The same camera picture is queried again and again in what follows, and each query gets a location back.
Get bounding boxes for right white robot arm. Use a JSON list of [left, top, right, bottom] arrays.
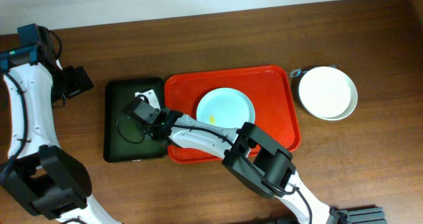
[[121, 94, 340, 223]]

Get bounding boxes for white cream plate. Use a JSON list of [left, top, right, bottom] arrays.
[[298, 67, 358, 121]]

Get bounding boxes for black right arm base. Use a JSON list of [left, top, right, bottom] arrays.
[[312, 206, 387, 224]]

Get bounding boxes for dark green tray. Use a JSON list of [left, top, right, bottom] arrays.
[[103, 77, 167, 163]]

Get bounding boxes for light blue plate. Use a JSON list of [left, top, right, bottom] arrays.
[[196, 87, 256, 128]]

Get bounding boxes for red plastic tray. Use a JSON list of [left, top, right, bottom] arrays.
[[165, 65, 301, 151]]

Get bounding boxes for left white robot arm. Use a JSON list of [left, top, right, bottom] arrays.
[[1, 24, 115, 223]]

